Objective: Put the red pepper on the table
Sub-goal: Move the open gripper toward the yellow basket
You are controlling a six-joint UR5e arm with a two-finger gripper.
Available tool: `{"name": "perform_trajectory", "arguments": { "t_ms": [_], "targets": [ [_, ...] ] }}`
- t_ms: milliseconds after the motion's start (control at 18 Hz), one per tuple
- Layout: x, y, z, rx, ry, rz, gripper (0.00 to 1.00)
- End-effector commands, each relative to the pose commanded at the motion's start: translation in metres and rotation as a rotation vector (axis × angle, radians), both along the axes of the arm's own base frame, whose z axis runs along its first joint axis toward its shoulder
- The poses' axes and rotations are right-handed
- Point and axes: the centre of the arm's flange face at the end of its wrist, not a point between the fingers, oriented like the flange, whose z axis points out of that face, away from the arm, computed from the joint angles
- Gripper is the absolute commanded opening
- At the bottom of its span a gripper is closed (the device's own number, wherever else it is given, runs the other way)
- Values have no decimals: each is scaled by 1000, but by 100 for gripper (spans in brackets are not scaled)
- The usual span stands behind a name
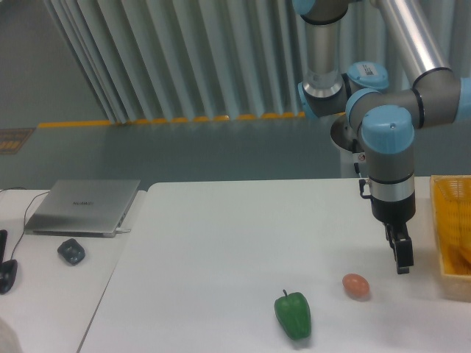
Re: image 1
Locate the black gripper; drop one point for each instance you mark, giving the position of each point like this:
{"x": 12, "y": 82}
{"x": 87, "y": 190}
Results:
{"x": 397, "y": 212}

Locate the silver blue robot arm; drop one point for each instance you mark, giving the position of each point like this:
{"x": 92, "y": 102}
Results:
{"x": 382, "y": 125}

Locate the green bell pepper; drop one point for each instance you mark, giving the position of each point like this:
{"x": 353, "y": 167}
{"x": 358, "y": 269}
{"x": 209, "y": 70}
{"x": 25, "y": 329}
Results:
{"x": 293, "y": 313}

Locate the brown egg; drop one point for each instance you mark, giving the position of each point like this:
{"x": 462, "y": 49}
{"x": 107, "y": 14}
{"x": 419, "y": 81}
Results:
{"x": 356, "y": 285}

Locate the yellow fruit in basket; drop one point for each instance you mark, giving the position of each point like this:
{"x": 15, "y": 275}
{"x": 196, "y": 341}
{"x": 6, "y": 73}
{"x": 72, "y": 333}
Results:
{"x": 463, "y": 260}

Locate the yellow woven basket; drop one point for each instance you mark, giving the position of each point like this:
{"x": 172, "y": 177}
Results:
{"x": 450, "y": 204}

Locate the white usb plug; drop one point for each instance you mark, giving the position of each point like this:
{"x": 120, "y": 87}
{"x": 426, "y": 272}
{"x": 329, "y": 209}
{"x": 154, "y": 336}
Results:
{"x": 122, "y": 231}

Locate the silver closed laptop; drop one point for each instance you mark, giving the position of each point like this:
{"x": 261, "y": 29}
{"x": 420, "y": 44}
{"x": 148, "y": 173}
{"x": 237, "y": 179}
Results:
{"x": 88, "y": 208}

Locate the white folding partition screen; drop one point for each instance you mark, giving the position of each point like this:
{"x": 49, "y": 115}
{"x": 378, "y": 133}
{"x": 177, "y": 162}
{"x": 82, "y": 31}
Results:
{"x": 211, "y": 59}

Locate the black device on stand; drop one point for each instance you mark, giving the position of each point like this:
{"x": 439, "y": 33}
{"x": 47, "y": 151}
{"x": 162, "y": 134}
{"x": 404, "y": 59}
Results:
{"x": 8, "y": 267}

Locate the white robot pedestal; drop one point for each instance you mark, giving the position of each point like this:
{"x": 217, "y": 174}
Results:
{"x": 347, "y": 162}

